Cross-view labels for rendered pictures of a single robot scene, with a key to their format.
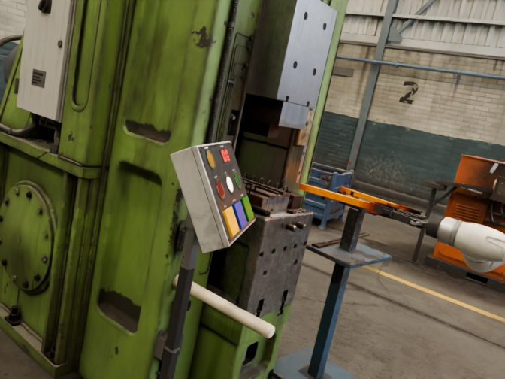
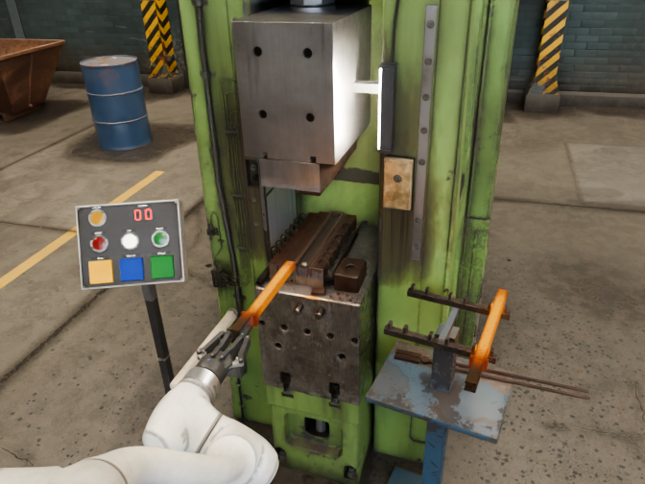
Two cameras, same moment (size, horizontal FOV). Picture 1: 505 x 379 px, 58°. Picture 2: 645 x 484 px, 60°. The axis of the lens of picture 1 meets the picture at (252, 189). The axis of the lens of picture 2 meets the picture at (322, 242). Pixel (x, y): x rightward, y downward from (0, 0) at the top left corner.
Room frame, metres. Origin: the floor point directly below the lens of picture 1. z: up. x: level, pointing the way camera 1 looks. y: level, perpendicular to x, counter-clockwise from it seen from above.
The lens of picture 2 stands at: (1.51, -1.68, 1.97)
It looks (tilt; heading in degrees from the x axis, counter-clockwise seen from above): 29 degrees down; 74
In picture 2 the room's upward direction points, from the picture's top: 2 degrees counter-clockwise
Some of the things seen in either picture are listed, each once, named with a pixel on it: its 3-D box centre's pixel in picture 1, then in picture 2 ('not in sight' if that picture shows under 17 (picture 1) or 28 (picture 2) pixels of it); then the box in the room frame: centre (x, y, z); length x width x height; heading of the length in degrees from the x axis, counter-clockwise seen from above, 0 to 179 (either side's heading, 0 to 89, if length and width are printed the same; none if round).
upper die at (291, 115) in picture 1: (253, 107); (312, 153); (1.98, 0.07, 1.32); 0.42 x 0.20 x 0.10; 55
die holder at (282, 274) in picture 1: (231, 243); (331, 303); (2.03, 0.04, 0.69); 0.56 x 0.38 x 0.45; 55
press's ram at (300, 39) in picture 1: (271, 50); (322, 80); (2.01, 0.04, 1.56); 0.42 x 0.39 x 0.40; 55
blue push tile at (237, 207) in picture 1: (238, 214); (131, 269); (1.33, 0.03, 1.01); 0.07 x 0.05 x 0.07; 170
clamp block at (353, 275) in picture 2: (286, 198); (350, 275); (2.04, -0.16, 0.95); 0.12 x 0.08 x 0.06; 55
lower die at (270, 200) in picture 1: (237, 188); (315, 244); (1.98, 0.07, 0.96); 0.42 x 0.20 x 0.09; 55
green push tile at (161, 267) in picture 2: (246, 208); (162, 266); (1.43, 0.01, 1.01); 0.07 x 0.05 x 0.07; 170
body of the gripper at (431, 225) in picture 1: (427, 223); (214, 366); (1.53, -0.61, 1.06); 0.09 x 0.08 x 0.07; 55
